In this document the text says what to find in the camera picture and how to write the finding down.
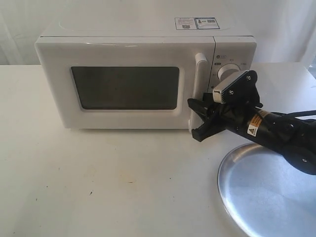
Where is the white curtain backdrop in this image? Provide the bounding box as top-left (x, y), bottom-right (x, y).
top-left (0, 0), bottom-right (316, 75)

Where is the blue white warning sticker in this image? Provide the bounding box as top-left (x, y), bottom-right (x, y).
top-left (175, 17), bottom-right (220, 30)

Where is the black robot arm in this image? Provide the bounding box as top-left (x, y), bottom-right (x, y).
top-left (188, 70), bottom-right (316, 175)

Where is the white microwave door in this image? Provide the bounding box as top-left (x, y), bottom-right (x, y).
top-left (35, 37), bottom-right (216, 129)

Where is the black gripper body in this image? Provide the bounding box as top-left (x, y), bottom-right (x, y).
top-left (214, 70), bottom-right (262, 128)

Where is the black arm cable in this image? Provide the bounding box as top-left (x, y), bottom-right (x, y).
top-left (271, 108), bottom-right (316, 118)

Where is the white microwave oven body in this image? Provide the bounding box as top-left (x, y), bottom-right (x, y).
top-left (39, 16), bottom-right (256, 92)

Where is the round silver metal plate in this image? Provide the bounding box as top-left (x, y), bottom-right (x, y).
top-left (217, 143), bottom-right (316, 237)

